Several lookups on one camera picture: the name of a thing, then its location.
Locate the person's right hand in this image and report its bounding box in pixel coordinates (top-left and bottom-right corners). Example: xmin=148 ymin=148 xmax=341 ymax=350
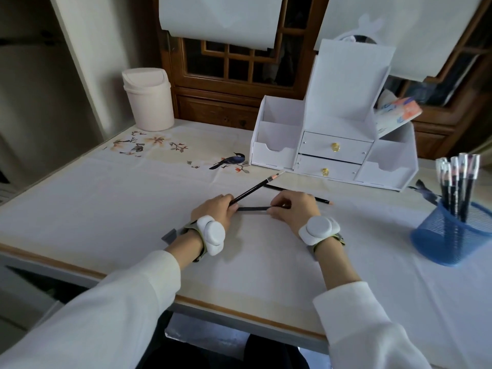
xmin=267 ymin=191 xmax=322 ymax=232

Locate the white swing lid bin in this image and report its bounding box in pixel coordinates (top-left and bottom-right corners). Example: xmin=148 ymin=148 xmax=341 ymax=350
xmin=122 ymin=68 xmax=176 ymax=132

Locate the white paper sheet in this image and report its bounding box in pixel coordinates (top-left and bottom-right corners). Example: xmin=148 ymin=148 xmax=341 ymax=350
xmin=158 ymin=0 xmax=284 ymax=51
xmin=314 ymin=0 xmax=486 ymax=83

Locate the person's left leg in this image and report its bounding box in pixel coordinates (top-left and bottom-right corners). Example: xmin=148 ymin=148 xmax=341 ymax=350
xmin=135 ymin=311 xmax=216 ymax=369

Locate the person's right forearm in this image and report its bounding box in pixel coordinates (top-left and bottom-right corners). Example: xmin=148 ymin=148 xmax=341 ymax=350
xmin=312 ymin=236 xmax=433 ymax=369

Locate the white cloth covered table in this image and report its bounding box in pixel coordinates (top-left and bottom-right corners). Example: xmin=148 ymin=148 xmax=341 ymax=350
xmin=0 ymin=118 xmax=492 ymax=369

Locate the blue mesh pencil cup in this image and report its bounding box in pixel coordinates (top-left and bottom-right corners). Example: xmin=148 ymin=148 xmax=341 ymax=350
xmin=409 ymin=199 xmax=492 ymax=268

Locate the person's leg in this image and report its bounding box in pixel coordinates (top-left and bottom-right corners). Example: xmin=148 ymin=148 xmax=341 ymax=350
xmin=244 ymin=334 xmax=309 ymax=369
xmin=135 ymin=311 xmax=216 ymax=369

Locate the bunch of black pencils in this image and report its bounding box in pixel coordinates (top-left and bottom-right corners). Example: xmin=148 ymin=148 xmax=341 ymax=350
xmin=435 ymin=152 xmax=482 ymax=224

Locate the white desk organizer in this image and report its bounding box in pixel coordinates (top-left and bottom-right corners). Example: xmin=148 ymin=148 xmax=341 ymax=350
xmin=250 ymin=38 xmax=419 ymax=193

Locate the person's right leg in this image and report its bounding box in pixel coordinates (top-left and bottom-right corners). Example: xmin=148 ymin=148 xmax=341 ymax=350
xmin=244 ymin=334 xmax=309 ymax=369

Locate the brown wooden lattice cabinet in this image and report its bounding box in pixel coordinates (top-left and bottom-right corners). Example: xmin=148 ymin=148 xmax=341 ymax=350
xmin=152 ymin=0 xmax=492 ymax=160

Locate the white round eared mirror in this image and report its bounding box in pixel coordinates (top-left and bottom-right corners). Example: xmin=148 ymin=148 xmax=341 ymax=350
xmin=333 ymin=13 xmax=386 ymax=45

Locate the person's left hand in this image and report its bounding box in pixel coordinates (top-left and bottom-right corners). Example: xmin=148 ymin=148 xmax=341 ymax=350
xmin=190 ymin=194 xmax=240 ymax=228

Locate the colourful tissue packet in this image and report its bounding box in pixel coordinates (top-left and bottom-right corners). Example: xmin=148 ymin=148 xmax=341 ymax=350
xmin=375 ymin=90 xmax=424 ymax=139

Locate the person's left forearm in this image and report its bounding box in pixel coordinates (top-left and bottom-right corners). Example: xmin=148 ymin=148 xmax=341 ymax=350
xmin=0 ymin=236 xmax=205 ymax=369

